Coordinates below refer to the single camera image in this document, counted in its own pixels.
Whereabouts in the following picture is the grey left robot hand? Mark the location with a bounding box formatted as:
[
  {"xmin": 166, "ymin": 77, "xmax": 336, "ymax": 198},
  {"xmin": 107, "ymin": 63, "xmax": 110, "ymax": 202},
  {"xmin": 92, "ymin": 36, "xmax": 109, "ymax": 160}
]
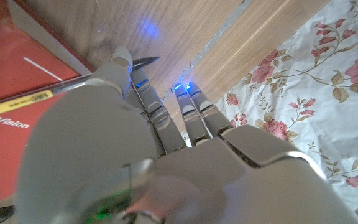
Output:
[{"xmin": 16, "ymin": 45, "xmax": 358, "ymax": 224}]

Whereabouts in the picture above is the black mechanical pencil yellow label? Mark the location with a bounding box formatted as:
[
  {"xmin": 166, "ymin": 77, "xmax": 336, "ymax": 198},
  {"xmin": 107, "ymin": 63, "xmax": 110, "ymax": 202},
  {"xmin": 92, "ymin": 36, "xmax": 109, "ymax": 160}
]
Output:
[{"xmin": 0, "ymin": 55, "xmax": 160, "ymax": 121}]

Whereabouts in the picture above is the red hardcover book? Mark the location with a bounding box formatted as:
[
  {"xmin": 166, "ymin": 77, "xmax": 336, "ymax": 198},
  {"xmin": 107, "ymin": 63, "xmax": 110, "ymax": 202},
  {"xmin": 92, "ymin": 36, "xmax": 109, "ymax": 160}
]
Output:
[{"xmin": 0, "ymin": 0, "xmax": 94, "ymax": 205}]

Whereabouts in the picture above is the floral backdrop cloth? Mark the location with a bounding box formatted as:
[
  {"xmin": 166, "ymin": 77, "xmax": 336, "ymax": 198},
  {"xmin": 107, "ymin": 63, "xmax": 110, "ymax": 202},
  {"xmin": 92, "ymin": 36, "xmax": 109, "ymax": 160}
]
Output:
[{"xmin": 181, "ymin": 0, "xmax": 358, "ymax": 224}]

